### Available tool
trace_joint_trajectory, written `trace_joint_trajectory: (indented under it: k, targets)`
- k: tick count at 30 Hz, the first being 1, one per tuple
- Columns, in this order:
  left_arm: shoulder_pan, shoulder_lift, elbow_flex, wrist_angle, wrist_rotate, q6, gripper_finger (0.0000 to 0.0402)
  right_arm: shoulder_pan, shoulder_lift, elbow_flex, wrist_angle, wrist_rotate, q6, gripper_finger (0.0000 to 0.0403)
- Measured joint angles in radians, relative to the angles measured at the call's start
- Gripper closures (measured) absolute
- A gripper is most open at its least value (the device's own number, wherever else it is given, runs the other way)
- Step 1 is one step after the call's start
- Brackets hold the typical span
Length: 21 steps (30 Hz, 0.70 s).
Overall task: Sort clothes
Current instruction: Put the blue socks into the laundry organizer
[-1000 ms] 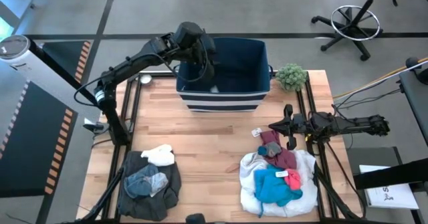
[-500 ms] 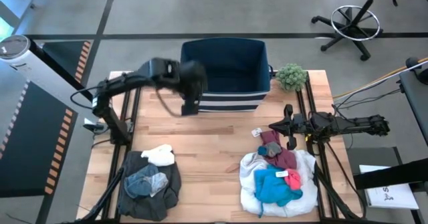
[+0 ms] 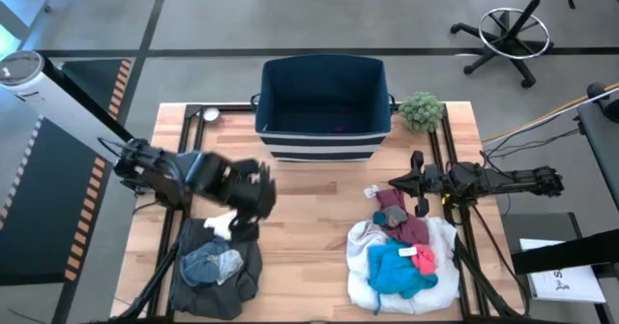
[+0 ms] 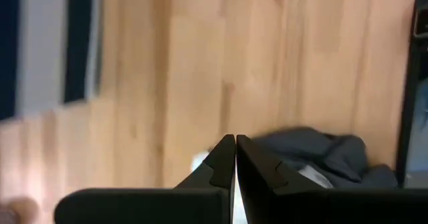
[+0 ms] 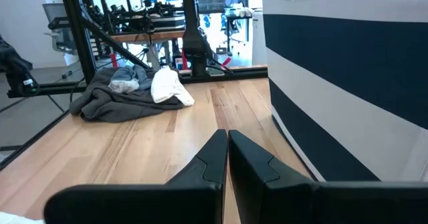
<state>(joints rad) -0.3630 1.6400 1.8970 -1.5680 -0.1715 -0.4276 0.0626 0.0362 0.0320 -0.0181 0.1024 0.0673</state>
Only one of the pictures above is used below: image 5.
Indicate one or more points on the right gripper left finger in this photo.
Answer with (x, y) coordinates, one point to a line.
(187, 200)

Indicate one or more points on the black aluminium table frame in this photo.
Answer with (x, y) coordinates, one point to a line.
(78, 33)

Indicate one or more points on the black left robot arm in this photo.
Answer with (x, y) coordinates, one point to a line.
(194, 36)

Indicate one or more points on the dark grey garment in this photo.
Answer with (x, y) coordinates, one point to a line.
(110, 107)

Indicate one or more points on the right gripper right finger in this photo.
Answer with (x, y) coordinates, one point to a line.
(267, 190)

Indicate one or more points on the black bulky device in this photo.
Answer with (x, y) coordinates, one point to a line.
(13, 67)

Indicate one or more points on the navy white striped fabric basket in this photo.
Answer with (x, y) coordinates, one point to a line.
(334, 67)

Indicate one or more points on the white cabinet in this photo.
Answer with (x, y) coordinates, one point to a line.
(259, 40)

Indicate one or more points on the wooden desk with equipment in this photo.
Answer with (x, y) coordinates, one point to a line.
(160, 35)

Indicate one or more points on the small light grey garment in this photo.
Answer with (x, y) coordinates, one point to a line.
(123, 86)

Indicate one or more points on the grey office chair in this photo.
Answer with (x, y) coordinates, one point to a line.
(57, 10)

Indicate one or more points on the blue grey garment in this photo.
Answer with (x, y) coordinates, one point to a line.
(125, 73)

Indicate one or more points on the large white garment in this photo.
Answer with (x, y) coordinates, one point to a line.
(167, 85)

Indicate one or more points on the white cloth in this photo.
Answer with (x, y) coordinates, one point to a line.
(13, 219)

